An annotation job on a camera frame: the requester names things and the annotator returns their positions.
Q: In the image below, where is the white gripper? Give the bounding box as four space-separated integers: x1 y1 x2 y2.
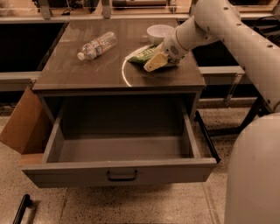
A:
143 28 189 72

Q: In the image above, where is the green jalapeno chip bag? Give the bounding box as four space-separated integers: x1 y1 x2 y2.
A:
128 45 177 67

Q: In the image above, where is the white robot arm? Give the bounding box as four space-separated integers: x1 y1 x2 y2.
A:
144 0 280 224

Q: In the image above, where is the grey drawer cabinet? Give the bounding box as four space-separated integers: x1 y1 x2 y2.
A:
31 17 207 123

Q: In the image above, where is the open grey top drawer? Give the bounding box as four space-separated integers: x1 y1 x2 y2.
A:
22 98 217 187

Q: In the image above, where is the white ceramic bowl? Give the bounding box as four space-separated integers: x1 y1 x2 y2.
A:
147 24 174 46

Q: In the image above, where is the clear plastic water bottle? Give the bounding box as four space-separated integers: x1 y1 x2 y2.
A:
77 31 117 60

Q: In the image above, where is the black office chair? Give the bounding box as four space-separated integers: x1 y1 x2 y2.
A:
238 15 280 131

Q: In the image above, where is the brown cardboard box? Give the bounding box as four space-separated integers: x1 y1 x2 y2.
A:
0 87 51 154

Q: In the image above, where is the black drawer slide rail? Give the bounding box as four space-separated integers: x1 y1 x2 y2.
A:
195 110 221 164

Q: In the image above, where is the black drawer handle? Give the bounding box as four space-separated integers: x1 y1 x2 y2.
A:
107 171 138 182

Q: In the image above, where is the black bar handle on floor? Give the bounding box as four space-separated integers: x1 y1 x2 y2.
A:
12 194 33 224

